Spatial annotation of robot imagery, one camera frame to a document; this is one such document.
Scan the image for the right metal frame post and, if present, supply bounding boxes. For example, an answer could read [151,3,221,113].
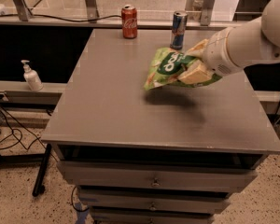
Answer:
[200,0,215,26]

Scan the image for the black metal floor bar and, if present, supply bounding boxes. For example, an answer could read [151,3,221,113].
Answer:
[32,144,51,197]

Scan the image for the middle grey drawer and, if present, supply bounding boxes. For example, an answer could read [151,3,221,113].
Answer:
[78,189,230,214]

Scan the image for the red coca cola can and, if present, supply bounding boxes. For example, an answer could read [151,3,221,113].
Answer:
[121,5,137,39]

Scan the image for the white pump soap bottle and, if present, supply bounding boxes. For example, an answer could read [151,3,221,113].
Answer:
[21,60,43,91]

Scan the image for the grey drawer cabinet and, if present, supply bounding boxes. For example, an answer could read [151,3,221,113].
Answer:
[41,28,280,224]

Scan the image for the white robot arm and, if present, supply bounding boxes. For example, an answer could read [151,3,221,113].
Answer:
[177,0,280,85]

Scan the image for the metal frame post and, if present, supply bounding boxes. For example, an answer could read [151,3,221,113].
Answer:
[200,0,215,26]
[85,0,99,21]
[12,0,31,21]

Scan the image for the grey side shelf rail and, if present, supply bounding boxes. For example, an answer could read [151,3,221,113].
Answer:
[0,81,66,105]

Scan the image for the green rice chip bag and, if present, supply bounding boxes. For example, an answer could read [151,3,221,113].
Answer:
[144,48,221,91]

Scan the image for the left metal frame post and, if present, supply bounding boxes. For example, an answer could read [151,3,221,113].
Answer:
[12,0,31,21]

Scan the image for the top grey drawer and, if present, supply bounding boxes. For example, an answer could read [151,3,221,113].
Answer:
[57,161,258,193]

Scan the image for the bottom grey drawer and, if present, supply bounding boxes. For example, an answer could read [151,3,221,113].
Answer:
[90,208,214,224]

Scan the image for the black floor cables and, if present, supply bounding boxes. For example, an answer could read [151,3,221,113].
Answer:
[0,93,59,161]

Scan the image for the grey drawer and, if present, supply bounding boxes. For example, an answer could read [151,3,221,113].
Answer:
[78,189,230,214]
[57,161,258,193]
[90,208,214,224]

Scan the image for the blue silver redbull can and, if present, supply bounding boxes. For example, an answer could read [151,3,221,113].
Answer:
[170,10,188,50]

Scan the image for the middle metal frame post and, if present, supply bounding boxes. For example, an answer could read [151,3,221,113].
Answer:
[85,0,99,21]

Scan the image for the black cable on ledge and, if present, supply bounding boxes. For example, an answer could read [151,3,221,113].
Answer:
[0,13,123,23]

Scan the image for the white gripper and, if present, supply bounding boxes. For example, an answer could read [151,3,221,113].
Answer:
[177,27,242,85]

